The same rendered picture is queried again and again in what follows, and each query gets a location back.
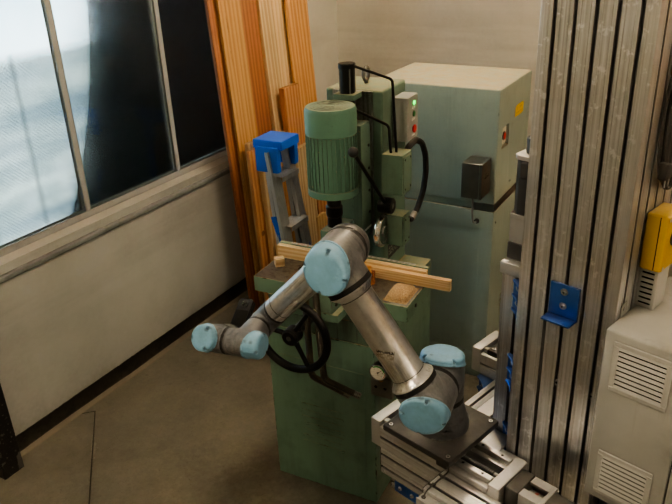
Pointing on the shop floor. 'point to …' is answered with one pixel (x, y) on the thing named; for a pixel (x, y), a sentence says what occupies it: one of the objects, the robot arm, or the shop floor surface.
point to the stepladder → (282, 142)
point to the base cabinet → (335, 413)
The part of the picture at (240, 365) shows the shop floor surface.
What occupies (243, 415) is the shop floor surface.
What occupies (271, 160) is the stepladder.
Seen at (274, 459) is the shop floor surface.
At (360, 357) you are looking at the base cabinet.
